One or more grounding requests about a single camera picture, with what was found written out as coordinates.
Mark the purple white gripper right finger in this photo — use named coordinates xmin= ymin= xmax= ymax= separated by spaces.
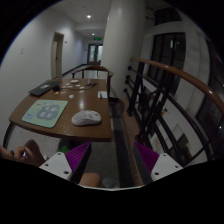
xmin=133 ymin=142 xmax=182 ymax=182

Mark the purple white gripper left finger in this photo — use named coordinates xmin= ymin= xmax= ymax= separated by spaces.
xmin=40 ymin=142 xmax=92 ymax=184

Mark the white perforated computer mouse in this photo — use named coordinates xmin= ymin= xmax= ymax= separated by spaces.
xmin=71 ymin=110 xmax=102 ymax=126

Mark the light green mouse pad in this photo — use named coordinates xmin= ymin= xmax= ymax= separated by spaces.
xmin=22 ymin=100 xmax=68 ymax=128

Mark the person's left hand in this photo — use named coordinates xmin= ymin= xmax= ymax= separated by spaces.
xmin=0 ymin=140 xmax=45 ymax=167

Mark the brown wooden table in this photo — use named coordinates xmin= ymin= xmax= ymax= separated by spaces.
xmin=3 ymin=78 xmax=112 ymax=147

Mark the black small device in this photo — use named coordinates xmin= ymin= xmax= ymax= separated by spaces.
xmin=53 ymin=86 xmax=60 ymax=92

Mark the white paper card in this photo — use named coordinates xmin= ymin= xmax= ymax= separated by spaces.
xmin=97 ymin=91 xmax=108 ymax=99

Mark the dark closed laptop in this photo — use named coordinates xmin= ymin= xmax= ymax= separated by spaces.
xmin=29 ymin=81 xmax=60 ymax=96

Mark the small white box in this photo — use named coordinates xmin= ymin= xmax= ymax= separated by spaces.
xmin=70 ymin=80 xmax=79 ymax=84

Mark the wooden stair handrail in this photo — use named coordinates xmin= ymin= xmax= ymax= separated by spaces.
xmin=130 ymin=57 xmax=224 ymax=116

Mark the wooden chair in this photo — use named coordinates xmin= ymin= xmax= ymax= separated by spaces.
xmin=72 ymin=65 xmax=114 ymax=98

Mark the double glass door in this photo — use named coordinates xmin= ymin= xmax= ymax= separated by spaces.
xmin=87 ymin=44 xmax=103 ymax=64

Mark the side door in corridor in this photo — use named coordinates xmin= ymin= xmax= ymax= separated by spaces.
xmin=51 ymin=32 xmax=64 ymax=79

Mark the green exit sign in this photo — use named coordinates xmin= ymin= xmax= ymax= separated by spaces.
xmin=93 ymin=37 xmax=102 ymax=41

